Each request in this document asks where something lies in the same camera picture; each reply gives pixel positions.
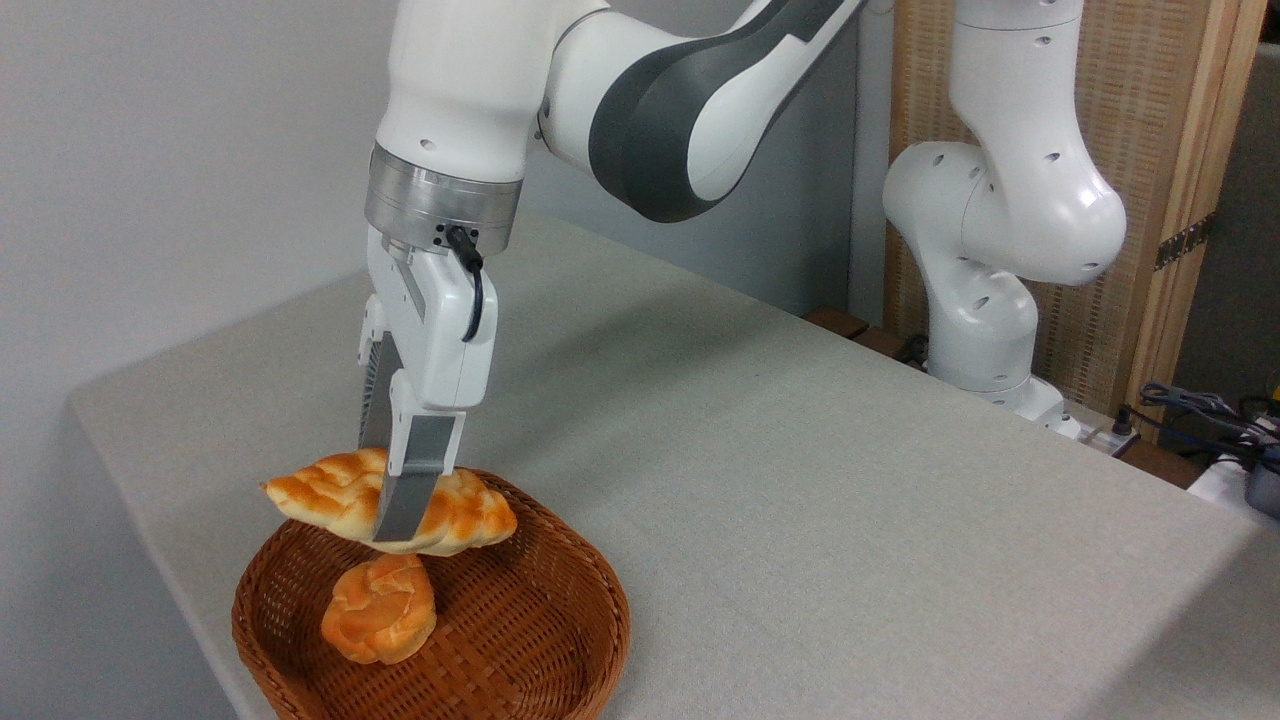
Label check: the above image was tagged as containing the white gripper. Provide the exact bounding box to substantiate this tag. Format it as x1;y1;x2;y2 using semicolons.
357;225;499;544

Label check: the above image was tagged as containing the long braided bread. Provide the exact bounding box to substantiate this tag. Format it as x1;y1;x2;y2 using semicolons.
262;448;519;557

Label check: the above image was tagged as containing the round bread roll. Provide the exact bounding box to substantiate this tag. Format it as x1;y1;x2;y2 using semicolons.
320;553;438;665

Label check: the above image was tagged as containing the brown wicker basket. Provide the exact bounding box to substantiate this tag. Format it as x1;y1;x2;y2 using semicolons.
232;468;632;720

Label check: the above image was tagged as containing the grey tablecloth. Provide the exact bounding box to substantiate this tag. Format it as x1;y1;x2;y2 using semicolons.
68;212;1280;720

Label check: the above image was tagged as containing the brown wooden board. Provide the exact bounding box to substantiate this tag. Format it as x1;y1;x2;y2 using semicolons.
804;307;931;367

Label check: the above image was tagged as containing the black metal hinge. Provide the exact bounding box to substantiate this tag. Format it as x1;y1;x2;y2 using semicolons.
1154;213;1217;272

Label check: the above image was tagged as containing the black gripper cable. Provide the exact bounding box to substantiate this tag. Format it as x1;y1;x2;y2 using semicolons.
445;226;487;344

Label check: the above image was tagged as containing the blue grey cable bundle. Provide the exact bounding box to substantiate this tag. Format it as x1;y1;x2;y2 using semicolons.
1138;382;1280;473

